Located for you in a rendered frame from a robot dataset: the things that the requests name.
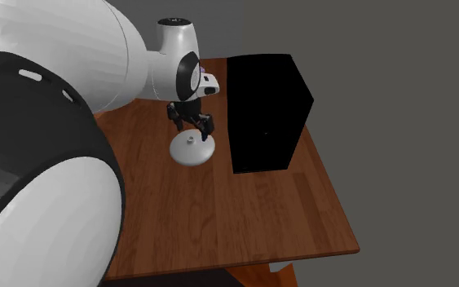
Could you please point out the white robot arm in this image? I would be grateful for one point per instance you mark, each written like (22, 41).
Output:
(74, 51)

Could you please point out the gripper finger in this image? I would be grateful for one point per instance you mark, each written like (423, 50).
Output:
(206, 124)
(176, 116)

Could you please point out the white round lid with knob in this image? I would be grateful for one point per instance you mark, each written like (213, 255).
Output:
(191, 153)

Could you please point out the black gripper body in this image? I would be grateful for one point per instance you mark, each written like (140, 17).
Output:
(189, 108)

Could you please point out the black box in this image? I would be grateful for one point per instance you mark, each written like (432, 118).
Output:
(265, 115)

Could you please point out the brown wooden table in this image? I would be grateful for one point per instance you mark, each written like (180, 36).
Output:
(213, 214)

